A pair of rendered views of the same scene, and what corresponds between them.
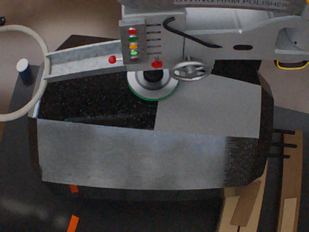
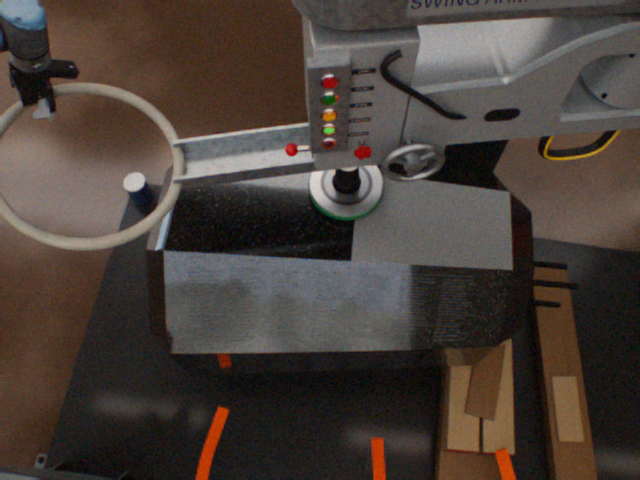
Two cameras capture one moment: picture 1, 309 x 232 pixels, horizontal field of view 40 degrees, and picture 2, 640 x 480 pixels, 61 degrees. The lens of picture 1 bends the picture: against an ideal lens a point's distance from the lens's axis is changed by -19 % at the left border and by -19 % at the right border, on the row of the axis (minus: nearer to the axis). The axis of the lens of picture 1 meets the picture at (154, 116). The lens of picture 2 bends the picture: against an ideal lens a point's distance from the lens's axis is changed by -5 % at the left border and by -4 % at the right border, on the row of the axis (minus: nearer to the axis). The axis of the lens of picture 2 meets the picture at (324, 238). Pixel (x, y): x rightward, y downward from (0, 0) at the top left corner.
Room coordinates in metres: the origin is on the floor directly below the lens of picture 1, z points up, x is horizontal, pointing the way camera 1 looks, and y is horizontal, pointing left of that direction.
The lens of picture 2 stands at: (0.09, 0.11, 2.32)
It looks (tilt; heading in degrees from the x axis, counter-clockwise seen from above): 65 degrees down; 357
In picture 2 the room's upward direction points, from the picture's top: straight up
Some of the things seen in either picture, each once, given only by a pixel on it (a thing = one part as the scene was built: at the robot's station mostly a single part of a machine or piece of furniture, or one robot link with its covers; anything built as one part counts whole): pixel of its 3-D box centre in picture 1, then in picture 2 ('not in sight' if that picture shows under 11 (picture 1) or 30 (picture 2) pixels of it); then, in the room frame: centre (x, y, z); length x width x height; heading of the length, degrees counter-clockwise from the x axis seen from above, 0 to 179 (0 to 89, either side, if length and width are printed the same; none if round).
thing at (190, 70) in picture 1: (189, 62); (410, 150); (0.81, -0.13, 1.22); 0.15 x 0.10 x 0.15; 94
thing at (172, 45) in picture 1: (174, 20); (389, 76); (0.93, -0.08, 1.34); 0.36 x 0.22 x 0.45; 94
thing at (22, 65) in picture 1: (23, 69); (138, 188); (1.42, 0.90, 0.08); 0.10 x 0.10 x 0.13
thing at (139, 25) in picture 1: (133, 41); (328, 109); (0.80, 0.06, 1.39); 0.08 x 0.03 x 0.28; 94
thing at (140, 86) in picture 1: (152, 74); (346, 183); (0.92, 0.00, 0.89); 0.21 x 0.21 x 0.01
